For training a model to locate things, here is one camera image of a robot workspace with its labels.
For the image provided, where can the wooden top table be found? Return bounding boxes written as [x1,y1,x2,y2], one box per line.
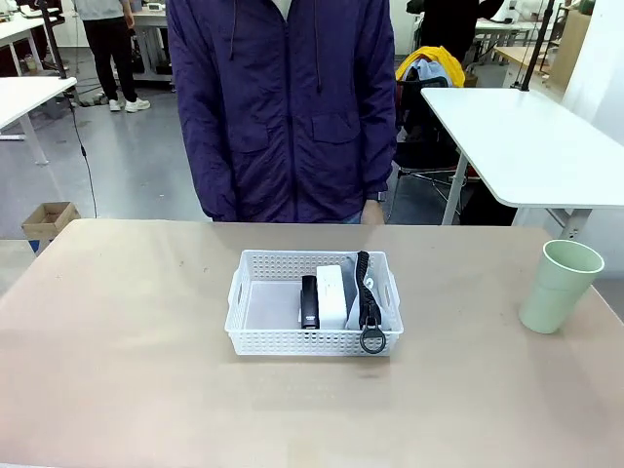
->
[492,44,562,89]

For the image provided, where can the thin black hanging cable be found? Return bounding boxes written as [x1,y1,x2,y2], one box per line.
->
[66,95,98,219]

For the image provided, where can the yellow jacket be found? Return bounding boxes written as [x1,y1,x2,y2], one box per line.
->
[395,45,467,89]

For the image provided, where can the grey equipment workbench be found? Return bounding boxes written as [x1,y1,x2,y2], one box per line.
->
[130,7,175,94]

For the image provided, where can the person in black trousers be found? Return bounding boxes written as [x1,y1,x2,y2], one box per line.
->
[72,0,152,114]

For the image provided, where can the person's left hand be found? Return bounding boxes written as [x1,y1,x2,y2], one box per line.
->
[361,199,386,226]

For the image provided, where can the brown cardboard box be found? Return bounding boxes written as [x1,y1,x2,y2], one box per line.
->
[20,201,82,255]

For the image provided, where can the person in black top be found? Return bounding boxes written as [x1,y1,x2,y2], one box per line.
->
[407,0,504,62]

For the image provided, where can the person in purple jacket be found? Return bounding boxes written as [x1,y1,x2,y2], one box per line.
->
[165,0,399,225]

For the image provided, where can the white rectangular adapter box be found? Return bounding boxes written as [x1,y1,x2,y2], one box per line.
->
[315,264,350,329]

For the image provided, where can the black stapler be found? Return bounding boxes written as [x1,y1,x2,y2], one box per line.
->
[298,274,321,331]

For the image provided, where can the black folding chair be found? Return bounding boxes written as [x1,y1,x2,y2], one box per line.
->
[388,77,477,221]

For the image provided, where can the small white desk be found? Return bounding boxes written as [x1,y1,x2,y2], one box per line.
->
[0,76,78,167]

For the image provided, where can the light green plastic cup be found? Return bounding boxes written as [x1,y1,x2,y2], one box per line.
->
[518,239,606,335]

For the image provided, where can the white perforated plastic basket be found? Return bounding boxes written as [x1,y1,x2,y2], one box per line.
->
[224,250,406,357]

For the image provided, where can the large white desk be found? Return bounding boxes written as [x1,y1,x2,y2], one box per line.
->
[419,87,624,240]

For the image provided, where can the grey pouch with black zipper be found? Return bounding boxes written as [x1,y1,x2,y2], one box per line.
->
[340,250,392,355]

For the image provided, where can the black pole stand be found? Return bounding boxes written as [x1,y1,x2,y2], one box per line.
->
[40,0,69,80]
[517,0,558,93]

